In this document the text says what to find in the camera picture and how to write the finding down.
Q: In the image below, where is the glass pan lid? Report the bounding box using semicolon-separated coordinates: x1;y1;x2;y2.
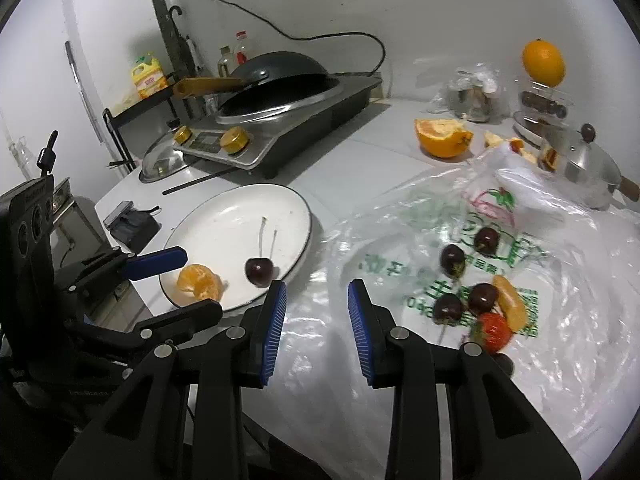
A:
139;119;198;184

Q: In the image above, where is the silver pot with lid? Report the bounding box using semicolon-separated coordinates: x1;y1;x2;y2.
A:
537;122;640;211

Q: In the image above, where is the orange peel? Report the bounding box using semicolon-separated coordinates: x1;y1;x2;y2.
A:
483;130;540;166

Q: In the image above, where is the black battery charger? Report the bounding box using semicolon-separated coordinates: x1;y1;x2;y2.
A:
103;201;161;251

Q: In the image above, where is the black chopstick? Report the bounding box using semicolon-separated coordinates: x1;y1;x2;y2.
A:
162;167;241;196

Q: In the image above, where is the dark red cherry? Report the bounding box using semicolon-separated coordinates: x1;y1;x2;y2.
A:
468;282;498;315
440;244;466;277
475;227;499;256
432;293;465;326
245;216;277;289

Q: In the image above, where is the cut half orange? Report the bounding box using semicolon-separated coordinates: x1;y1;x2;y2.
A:
414;118;473;159

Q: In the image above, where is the grey vertical pipe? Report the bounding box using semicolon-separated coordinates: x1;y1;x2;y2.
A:
143;0;176;73

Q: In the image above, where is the metal wall bar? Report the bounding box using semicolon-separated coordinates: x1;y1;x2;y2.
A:
65;41;103;146

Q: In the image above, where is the whole orange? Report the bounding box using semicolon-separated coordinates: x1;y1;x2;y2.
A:
522;38;567;87

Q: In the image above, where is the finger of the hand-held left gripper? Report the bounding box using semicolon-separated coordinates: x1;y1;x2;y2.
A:
57;246;188;306
65;299;223;361

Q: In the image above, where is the clear printed plastic bag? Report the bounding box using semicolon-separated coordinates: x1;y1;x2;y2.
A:
300;147;640;461

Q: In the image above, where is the red strawberry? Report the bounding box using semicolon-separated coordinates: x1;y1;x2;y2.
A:
472;312;513;353

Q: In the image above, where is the silver induction cooker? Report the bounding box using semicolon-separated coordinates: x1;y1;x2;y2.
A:
180;72;383;181

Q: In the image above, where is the black umbrella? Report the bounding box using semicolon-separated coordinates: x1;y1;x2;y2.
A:
167;5;198;76

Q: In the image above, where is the glass jar with dates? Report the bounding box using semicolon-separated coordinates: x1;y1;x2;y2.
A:
512;80;572;146

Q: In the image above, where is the small crumpled plastic bag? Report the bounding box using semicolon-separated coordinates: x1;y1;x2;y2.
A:
427;62;513;123

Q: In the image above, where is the dark wok with wooden handle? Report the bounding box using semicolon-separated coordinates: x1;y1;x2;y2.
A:
172;51;331;111

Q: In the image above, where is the black cooker power cable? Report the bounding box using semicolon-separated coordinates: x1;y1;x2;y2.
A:
200;0;387;77

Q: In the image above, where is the yellow detergent bottle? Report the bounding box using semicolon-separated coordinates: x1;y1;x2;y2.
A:
131;51;168;100

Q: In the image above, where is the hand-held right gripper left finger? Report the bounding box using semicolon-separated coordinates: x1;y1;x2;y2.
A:
52;280;289;480

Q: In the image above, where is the black metal rack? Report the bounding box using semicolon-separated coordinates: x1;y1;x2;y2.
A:
102;87;176;173

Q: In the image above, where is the peeled orange segment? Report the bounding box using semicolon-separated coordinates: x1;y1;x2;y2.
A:
176;263;228;303

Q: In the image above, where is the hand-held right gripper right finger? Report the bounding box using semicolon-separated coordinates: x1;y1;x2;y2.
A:
347;279;583;480

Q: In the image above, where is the white round plate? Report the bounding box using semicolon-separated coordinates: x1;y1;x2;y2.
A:
159;183;313;313

